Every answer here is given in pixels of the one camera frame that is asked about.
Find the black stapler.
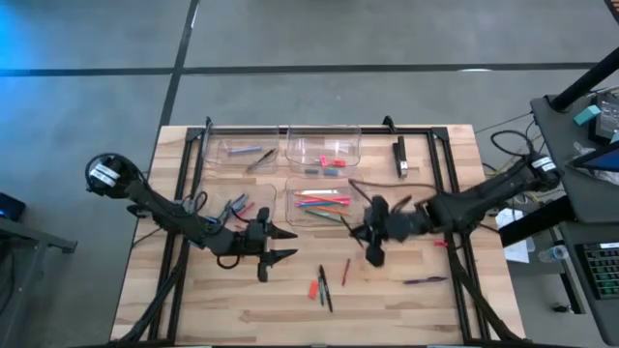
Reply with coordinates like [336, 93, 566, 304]
[392, 134, 410, 181]

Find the tablet with blue screen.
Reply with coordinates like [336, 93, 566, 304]
[565, 141, 619, 186]

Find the teal box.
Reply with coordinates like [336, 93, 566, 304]
[573, 104, 603, 127]

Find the black desk support beam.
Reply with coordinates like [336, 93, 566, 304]
[497, 194, 576, 248]

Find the black device with blue light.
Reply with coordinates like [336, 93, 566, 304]
[0, 191, 27, 223]

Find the dark gray desk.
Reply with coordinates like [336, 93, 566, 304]
[558, 220, 619, 347]
[529, 94, 619, 224]

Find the clear water bottle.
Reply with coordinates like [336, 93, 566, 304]
[537, 244, 570, 265]

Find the black electronic device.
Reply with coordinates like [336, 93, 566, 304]
[588, 91, 619, 146]

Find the black pen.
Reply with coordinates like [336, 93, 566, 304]
[317, 264, 335, 314]

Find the dark metal stand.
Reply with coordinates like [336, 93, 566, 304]
[0, 216, 78, 334]

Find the green pencil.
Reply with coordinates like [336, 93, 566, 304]
[339, 215, 366, 249]
[304, 208, 342, 223]

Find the black metal table frame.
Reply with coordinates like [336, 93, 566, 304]
[115, 124, 526, 347]

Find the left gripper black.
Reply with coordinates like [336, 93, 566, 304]
[238, 206, 299, 284]

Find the white paper sheet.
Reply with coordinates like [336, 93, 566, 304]
[495, 207, 537, 265]

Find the black keyboard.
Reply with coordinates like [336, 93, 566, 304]
[575, 241, 619, 301]

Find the dark gray pen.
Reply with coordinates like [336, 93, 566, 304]
[244, 148, 278, 174]

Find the clear plastic bin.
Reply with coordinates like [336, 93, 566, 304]
[192, 178, 280, 238]
[284, 174, 368, 228]
[202, 125, 281, 175]
[284, 125, 364, 175]

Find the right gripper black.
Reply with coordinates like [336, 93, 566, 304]
[351, 195, 432, 269]

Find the pinkish red pencil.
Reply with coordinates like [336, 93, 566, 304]
[299, 195, 352, 204]

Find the black diagonal pole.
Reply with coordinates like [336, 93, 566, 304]
[549, 45, 619, 113]

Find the purple pen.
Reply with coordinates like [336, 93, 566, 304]
[402, 275, 450, 285]

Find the orange pencil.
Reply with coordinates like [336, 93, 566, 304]
[316, 205, 353, 217]
[293, 192, 339, 203]

